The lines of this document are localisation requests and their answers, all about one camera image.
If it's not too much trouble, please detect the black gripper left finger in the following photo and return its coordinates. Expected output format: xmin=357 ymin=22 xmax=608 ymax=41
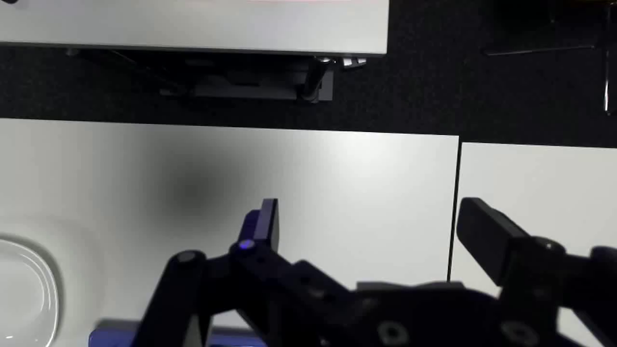
xmin=132 ymin=199 xmax=361 ymax=347

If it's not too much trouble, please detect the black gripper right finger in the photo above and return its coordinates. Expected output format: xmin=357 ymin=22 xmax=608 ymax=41
xmin=458 ymin=197 xmax=617 ymax=347

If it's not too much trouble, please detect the white plate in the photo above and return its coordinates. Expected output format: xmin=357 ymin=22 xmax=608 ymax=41
xmin=0 ymin=240 xmax=60 ymax=347

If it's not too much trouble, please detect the black bracket under table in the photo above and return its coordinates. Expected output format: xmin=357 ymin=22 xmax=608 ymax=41
xmin=163 ymin=57 xmax=336 ymax=105

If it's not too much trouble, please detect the thin metal rod frame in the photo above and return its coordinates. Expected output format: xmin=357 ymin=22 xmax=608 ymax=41
xmin=485 ymin=0 xmax=616 ymax=116

